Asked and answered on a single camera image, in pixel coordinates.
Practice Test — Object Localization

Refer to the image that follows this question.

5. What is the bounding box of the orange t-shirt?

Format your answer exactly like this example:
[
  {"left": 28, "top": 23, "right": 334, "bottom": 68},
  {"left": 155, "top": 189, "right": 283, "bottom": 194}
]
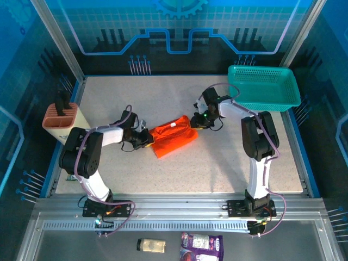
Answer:
[{"left": 148, "top": 115, "right": 198, "bottom": 159}]

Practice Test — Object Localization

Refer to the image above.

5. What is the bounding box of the teal plastic mesh basket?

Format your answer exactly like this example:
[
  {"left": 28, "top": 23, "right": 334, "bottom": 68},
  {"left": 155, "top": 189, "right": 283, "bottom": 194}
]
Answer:
[{"left": 227, "top": 65, "right": 302, "bottom": 113}]

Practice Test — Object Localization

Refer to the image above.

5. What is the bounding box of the beige knife block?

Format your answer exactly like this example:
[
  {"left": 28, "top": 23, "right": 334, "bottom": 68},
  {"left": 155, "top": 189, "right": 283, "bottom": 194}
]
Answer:
[{"left": 42, "top": 102, "right": 91, "bottom": 145}]

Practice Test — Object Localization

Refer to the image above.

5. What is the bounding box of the clear jar with beige contents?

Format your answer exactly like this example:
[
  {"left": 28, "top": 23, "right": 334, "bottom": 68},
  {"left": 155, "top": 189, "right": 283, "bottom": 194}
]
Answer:
[{"left": 136, "top": 238, "right": 166, "bottom": 254}]

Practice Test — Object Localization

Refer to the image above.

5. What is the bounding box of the purple snack bag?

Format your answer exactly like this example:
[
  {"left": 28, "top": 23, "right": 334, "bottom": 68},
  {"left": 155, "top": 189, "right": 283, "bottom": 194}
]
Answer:
[{"left": 180, "top": 232, "right": 224, "bottom": 261}]

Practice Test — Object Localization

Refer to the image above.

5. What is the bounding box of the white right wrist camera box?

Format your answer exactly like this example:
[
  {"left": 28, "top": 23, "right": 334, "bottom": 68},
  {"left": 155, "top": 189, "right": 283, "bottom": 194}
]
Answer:
[{"left": 194, "top": 98, "right": 209, "bottom": 114}]

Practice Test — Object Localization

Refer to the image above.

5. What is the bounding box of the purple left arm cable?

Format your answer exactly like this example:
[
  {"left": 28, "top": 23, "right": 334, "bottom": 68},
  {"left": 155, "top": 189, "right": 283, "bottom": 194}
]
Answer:
[{"left": 74, "top": 104, "right": 136, "bottom": 238}]

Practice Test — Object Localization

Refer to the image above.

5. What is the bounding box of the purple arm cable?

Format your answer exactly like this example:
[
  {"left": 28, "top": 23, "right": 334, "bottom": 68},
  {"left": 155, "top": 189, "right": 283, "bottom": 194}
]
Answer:
[
  {"left": 201, "top": 83, "right": 288, "bottom": 238},
  {"left": 74, "top": 104, "right": 136, "bottom": 238}
]

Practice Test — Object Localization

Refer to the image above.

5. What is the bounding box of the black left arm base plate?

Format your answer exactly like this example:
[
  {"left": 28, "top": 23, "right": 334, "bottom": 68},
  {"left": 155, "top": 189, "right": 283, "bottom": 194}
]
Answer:
[{"left": 82, "top": 199, "right": 132, "bottom": 218}]

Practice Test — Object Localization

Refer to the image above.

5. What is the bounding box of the slotted aluminium rail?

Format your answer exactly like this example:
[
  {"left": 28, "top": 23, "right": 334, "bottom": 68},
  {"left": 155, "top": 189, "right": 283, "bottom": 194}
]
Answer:
[{"left": 42, "top": 220, "right": 250, "bottom": 231}]

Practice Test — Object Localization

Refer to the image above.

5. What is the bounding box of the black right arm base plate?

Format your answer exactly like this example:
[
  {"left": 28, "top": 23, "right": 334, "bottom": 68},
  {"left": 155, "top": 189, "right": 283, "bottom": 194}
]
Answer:
[{"left": 226, "top": 199, "right": 277, "bottom": 218}]

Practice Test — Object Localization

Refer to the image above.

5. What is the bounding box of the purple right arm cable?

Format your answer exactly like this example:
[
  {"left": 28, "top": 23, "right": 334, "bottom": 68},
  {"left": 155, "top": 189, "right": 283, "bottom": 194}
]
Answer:
[{"left": 201, "top": 83, "right": 288, "bottom": 238}]

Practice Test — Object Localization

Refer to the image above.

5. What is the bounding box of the aluminium frame post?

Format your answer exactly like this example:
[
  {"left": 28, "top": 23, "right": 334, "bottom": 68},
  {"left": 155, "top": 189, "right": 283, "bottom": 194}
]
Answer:
[
  {"left": 29, "top": 0, "right": 87, "bottom": 83},
  {"left": 279, "top": 0, "right": 326, "bottom": 70}
]

